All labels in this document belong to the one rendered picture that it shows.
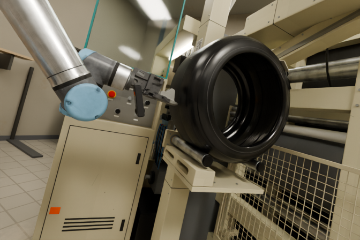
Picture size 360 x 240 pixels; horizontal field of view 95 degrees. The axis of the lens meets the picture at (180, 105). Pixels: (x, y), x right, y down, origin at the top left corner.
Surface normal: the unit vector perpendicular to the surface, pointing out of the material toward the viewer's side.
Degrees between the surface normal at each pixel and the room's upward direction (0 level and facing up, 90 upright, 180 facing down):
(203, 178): 90
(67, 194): 90
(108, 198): 90
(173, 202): 90
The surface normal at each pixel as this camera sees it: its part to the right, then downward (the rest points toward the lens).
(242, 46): 0.34, -0.15
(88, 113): 0.62, 0.16
